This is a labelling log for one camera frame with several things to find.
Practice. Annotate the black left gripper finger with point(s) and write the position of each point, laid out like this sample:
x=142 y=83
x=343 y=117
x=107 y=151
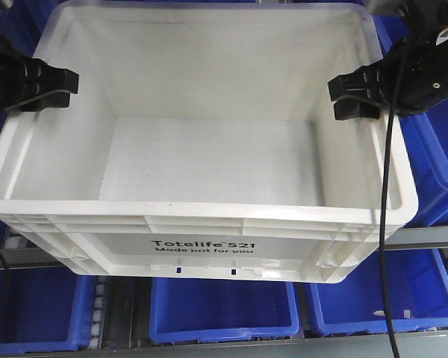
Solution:
x=34 y=102
x=41 y=79

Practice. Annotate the destination left roller track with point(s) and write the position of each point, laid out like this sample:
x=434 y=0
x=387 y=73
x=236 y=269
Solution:
x=98 y=316

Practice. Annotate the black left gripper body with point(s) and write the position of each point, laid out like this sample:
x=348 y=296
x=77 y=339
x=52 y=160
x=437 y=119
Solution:
x=12 y=74

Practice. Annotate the blue bin destination lower centre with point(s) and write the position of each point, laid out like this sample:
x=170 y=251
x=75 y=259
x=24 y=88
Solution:
x=207 y=310

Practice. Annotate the white plastic Totelife tote bin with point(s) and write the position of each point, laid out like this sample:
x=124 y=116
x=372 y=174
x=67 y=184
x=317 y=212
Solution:
x=202 y=142

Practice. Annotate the blue bin destination lower left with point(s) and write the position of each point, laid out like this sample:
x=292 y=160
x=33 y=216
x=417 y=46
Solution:
x=48 y=310

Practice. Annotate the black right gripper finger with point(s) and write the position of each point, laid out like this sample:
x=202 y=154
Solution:
x=353 y=108
x=362 y=84

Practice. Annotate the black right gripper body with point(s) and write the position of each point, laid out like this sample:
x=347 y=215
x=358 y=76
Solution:
x=424 y=82

